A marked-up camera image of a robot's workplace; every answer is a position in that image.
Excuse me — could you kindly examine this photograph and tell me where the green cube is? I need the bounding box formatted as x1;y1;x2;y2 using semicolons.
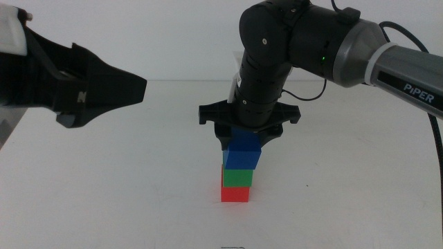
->
222;167;253;188

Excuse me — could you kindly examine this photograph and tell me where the blue cube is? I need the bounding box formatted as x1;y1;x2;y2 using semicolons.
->
222;127;262;170

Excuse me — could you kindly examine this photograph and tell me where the black braided cable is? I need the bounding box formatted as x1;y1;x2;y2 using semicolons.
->
282;21;443;249

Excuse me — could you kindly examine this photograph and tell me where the red cube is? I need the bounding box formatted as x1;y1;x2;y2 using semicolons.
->
220;165;251;203

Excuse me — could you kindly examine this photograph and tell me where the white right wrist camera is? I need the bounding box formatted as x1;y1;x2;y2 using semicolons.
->
226;50;245;104

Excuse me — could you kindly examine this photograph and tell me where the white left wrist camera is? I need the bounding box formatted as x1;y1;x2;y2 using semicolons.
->
0;3;33;56

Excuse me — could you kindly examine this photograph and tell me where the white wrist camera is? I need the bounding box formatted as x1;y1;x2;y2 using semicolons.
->
226;50;245;104
0;3;33;56

